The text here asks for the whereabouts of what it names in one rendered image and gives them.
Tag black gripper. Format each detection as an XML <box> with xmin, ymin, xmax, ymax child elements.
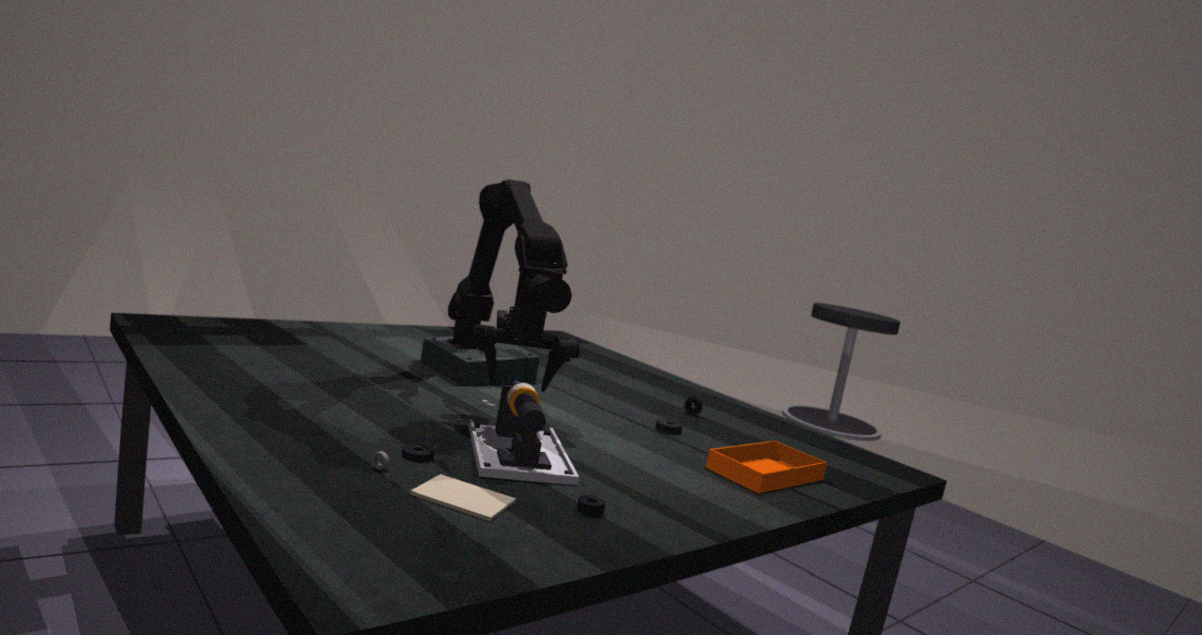
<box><xmin>470</xmin><ymin>299</ymin><xmax>579</xmax><ymax>392</ymax></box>

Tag orange shallow tray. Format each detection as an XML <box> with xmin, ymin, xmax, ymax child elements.
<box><xmin>706</xmin><ymin>441</ymin><xmax>827</xmax><ymax>493</ymax></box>

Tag beige flat rectangular board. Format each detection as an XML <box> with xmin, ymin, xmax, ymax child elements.
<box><xmin>409</xmin><ymin>474</ymin><xmax>516</xmax><ymax>521</ymax></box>

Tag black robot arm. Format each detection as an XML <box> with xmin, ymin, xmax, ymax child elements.
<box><xmin>447</xmin><ymin>180</ymin><xmax>572</xmax><ymax>349</ymax></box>

